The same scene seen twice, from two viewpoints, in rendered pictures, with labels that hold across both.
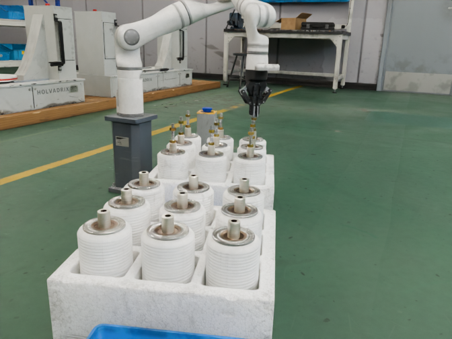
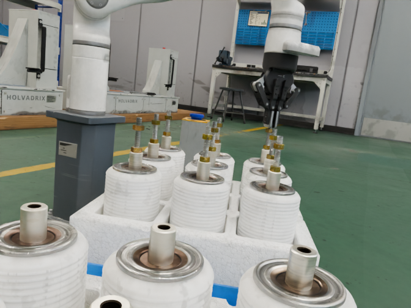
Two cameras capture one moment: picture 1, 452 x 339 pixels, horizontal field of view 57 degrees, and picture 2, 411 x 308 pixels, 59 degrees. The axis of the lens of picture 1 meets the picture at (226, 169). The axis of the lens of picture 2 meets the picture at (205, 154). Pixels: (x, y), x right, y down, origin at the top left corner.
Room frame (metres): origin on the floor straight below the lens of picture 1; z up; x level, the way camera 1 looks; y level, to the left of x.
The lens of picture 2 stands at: (0.62, 0.05, 0.40)
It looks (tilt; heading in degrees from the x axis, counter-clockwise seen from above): 10 degrees down; 0
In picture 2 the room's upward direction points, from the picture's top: 7 degrees clockwise
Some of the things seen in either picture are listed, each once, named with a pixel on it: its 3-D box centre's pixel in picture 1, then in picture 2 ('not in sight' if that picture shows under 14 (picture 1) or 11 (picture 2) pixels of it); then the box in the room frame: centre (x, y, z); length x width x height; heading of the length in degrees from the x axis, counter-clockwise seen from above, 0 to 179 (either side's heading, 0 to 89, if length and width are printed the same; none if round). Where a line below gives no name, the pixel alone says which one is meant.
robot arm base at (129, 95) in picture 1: (130, 92); (89, 80); (1.58, 0.37, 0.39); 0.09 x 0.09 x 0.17; 67
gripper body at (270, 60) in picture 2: (255, 81); (277, 73); (1.44, -0.09, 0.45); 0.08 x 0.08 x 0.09
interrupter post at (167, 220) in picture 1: (167, 224); not in sight; (0.68, 0.10, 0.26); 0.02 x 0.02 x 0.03
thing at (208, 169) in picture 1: (210, 182); (196, 228); (1.22, 0.05, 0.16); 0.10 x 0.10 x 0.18
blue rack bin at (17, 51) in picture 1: (13, 51); not in sight; (6.16, 3.11, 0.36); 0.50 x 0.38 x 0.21; 65
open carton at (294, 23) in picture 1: (293, 22); not in sight; (6.04, -0.86, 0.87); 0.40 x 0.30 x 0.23; 53
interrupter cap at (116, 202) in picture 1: (126, 202); not in sight; (0.81, 0.20, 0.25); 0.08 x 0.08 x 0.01
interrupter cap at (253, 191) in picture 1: (243, 191); (298, 282); (0.90, -0.04, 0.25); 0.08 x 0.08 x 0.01
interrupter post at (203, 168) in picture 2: (211, 150); (203, 170); (1.22, 0.05, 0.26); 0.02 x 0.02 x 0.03
